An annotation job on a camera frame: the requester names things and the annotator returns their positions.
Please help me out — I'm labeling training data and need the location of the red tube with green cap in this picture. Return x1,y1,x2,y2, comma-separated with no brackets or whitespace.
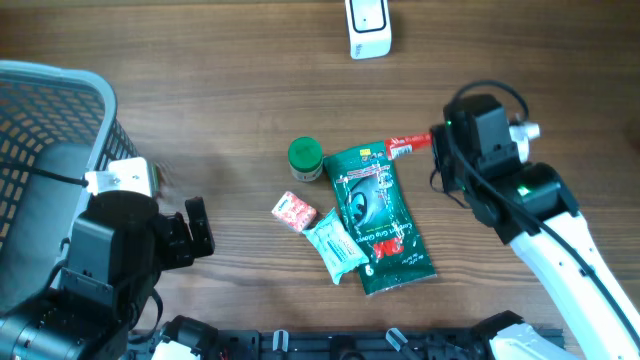
384,133,432,160

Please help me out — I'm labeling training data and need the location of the green 3M gloves packet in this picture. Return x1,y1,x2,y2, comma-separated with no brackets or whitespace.
324,142,436,295

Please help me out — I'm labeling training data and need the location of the red white small box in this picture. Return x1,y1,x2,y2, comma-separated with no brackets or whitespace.
271,191,317,233

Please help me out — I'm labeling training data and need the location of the teal wet wipes pack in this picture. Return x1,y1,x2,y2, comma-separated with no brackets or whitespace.
302,209,369,285

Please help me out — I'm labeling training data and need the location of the green lid small jar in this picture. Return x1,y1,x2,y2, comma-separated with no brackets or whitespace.
287,137,324,182

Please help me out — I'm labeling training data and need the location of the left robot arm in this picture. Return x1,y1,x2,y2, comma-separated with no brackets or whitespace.
1,191,215,359

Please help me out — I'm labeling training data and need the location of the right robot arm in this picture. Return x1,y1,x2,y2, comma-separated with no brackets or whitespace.
431,94,639,359

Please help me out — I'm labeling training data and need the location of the white barcode scanner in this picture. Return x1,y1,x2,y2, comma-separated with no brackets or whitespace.
344,0,392,60

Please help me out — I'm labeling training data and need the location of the grey plastic mesh basket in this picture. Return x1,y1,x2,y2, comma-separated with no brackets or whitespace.
0,60,161,321

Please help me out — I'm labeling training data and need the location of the black right camera cable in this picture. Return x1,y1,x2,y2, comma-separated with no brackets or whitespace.
429,79,640,351

